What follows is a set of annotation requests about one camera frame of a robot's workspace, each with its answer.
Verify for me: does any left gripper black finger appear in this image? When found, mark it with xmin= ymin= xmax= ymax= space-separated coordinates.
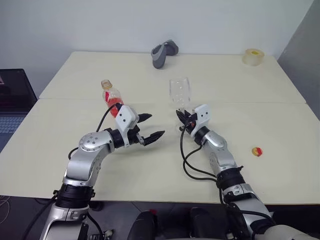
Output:
xmin=137 ymin=112 xmax=153 ymax=124
xmin=141 ymin=129 xmax=166 ymax=147

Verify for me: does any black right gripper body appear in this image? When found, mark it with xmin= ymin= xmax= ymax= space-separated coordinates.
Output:
xmin=183 ymin=111 xmax=198 ymax=131

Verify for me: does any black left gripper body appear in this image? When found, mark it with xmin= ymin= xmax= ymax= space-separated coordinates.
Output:
xmin=127 ymin=116 xmax=147 ymax=146

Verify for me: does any clear plastic cup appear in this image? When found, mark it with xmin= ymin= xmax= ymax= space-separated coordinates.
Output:
xmin=168 ymin=77 xmax=193 ymax=133

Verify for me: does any plastic bottle with red liquid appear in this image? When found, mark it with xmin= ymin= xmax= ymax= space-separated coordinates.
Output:
xmin=100 ymin=79 xmax=125 ymax=119

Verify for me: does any red and yellow bottle cap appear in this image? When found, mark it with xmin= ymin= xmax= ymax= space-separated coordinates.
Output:
xmin=251 ymin=146 xmax=264 ymax=158

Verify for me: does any grey handheld controller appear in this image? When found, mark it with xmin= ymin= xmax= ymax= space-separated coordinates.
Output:
xmin=150 ymin=39 xmax=180 ymax=70

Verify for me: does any clear tape roll yellow core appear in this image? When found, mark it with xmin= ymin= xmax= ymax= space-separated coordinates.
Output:
xmin=241 ymin=48 xmax=265 ymax=67

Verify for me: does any dark rounded shape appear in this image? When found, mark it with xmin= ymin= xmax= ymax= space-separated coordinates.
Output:
xmin=129 ymin=210 xmax=160 ymax=240

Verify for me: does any dark open laptop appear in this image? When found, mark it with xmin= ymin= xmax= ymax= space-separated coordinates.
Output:
xmin=0 ymin=68 xmax=39 ymax=154

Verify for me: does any grey partition panel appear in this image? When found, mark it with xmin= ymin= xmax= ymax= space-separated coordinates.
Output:
xmin=276 ymin=0 xmax=320 ymax=105

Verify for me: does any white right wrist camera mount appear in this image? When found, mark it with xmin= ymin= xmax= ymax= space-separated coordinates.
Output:
xmin=189 ymin=104 xmax=211 ymax=138

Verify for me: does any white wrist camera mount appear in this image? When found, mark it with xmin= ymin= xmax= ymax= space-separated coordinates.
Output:
xmin=114 ymin=104 xmax=140 ymax=148
xmin=189 ymin=104 xmax=211 ymax=138

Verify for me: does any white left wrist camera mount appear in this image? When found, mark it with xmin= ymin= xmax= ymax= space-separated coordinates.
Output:
xmin=114 ymin=104 xmax=140 ymax=148

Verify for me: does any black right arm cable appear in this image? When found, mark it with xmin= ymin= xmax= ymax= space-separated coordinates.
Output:
xmin=179 ymin=121 xmax=219 ymax=182

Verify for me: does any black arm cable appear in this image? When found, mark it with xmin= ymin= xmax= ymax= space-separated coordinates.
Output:
xmin=67 ymin=104 xmax=123 ymax=161
xmin=179 ymin=121 xmax=219 ymax=182

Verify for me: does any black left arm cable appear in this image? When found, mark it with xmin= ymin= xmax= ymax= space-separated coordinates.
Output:
xmin=67 ymin=104 xmax=123 ymax=161

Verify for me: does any thin white cable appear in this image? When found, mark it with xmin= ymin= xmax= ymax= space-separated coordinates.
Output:
xmin=0 ymin=196 xmax=12 ymax=224

